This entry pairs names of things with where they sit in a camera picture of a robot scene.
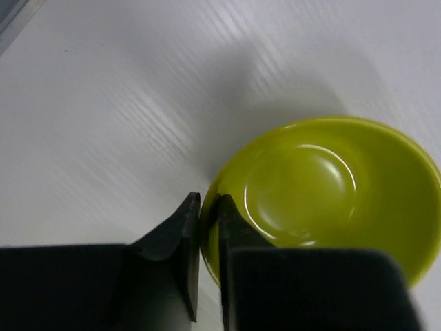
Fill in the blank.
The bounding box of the green bowl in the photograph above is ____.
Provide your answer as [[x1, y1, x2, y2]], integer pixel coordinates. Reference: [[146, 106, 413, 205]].
[[201, 116, 440, 286]]

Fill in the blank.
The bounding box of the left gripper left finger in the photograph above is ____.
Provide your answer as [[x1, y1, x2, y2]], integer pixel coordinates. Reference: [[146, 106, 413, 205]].
[[125, 192, 201, 323]]

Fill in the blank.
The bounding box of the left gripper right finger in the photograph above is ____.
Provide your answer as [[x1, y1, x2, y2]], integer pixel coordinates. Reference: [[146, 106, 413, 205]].
[[215, 194, 273, 330]]

